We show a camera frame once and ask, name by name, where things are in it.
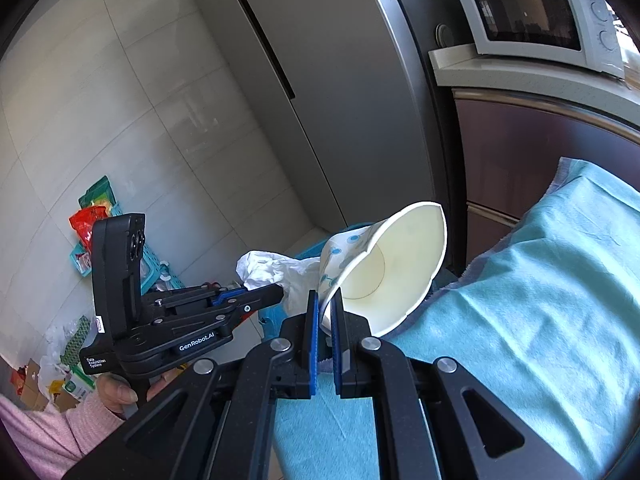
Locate white tissue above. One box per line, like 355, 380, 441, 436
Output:
236, 250, 326, 313

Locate red snack packet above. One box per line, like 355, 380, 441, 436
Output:
69, 205, 108, 256

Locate teal trash bin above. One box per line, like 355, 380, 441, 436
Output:
257, 220, 373, 356

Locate person's left hand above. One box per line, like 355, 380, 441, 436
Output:
96, 364, 194, 417

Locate dark brown base cabinets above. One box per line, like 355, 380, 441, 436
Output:
450, 87, 640, 271

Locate teal and grey printed tablecloth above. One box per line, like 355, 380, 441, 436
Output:
272, 156, 640, 480

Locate white kitchen countertop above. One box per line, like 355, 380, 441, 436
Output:
429, 42, 640, 106

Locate blue dotted paper cup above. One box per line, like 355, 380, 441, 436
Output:
317, 201, 447, 338

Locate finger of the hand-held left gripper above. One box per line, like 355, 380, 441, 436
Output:
144, 282, 247, 311
149, 284, 284, 335

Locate floor pile of packages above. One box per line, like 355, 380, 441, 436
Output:
10, 315, 101, 411

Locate white microwave oven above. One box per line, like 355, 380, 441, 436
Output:
451, 0, 628, 78

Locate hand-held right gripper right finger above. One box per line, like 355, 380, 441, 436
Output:
331, 294, 586, 480

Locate teal plastic basket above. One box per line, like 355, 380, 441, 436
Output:
69, 199, 173, 296

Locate green snack packet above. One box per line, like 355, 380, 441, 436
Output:
79, 176, 116, 211

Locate grey refrigerator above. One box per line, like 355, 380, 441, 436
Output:
184, 0, 451, 241

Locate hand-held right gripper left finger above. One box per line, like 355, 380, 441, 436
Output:
60, 290, 321, 480

